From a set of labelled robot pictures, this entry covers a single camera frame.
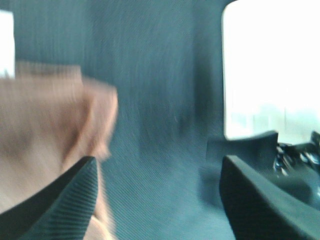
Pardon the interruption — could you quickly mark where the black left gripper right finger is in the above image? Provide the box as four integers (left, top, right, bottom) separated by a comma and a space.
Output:
219, 155, 320, 240

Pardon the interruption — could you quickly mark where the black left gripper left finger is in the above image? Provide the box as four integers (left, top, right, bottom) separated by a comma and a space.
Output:
0, 156, 98, 240

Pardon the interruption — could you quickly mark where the brown microfiber towel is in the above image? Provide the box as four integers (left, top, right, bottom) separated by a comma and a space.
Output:
0, 59, 119, 240

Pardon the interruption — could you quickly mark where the white plastic basket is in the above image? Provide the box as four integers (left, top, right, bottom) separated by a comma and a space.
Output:
222, 0, 320, 144

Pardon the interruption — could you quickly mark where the black table cloth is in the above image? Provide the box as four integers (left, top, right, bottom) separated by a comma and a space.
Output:
7, 0, 234, 240

